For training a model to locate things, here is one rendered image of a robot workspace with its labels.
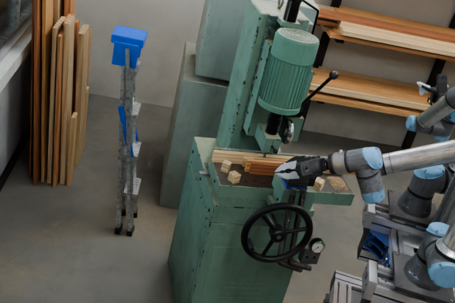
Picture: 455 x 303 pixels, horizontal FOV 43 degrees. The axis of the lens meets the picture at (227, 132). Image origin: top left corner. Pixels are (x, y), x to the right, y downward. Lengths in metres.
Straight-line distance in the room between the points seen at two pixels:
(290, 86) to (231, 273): 0.89
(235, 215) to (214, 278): 0.35
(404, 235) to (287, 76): 0.95
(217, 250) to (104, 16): 2.66
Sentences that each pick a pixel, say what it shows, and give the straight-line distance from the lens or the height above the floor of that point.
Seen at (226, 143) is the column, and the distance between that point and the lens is 2.68.
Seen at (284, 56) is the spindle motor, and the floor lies 1.43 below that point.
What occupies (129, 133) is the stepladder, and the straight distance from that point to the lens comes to 3.08.
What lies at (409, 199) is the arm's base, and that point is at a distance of 2.73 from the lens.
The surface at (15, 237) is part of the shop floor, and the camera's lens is 3.37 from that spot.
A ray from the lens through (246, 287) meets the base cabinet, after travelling 2.71.
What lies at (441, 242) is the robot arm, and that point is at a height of 1.07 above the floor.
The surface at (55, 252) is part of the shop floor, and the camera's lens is 3.28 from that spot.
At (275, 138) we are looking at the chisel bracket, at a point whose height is 1.07.
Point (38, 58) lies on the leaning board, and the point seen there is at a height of 0.83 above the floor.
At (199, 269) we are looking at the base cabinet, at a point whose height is 0.46.
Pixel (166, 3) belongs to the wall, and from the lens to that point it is 4.65.
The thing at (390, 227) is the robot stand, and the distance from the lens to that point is 2.79.
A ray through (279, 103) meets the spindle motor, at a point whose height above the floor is 1.25.
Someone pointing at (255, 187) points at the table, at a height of 0.90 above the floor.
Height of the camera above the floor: 2.13
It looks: 27 degrees down
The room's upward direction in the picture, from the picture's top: 14 degrees clockwise
